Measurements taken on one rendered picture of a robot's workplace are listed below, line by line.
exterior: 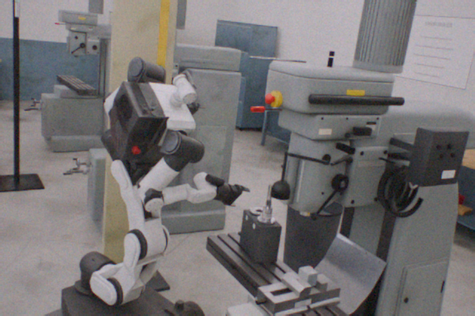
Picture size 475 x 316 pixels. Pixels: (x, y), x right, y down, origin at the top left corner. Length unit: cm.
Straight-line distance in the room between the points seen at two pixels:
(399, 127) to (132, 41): 191
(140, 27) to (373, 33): 179
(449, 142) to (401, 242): 55
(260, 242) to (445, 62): 491
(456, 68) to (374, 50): 478
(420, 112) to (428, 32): 491
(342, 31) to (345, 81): 640
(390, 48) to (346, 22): 616
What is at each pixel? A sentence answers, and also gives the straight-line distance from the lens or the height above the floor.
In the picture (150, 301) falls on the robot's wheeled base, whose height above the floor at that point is 57.
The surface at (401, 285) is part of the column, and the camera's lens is 235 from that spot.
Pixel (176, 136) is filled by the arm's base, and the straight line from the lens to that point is 187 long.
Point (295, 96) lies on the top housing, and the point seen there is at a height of 179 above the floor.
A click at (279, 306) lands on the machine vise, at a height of 97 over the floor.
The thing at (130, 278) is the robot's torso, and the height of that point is 80.
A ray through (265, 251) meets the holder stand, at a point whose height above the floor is 98.
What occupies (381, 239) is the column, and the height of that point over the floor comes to 117.
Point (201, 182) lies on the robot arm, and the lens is 216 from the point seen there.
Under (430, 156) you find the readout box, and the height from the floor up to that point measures 163.
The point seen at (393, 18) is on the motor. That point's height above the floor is 209.
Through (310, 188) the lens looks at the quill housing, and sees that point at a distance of 191.
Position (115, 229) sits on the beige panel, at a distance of 367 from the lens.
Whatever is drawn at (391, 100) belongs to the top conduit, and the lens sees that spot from 195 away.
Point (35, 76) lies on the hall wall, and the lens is 1066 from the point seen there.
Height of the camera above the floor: 202
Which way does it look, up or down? 15 degrees down
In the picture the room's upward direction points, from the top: 7 degrees clockwise
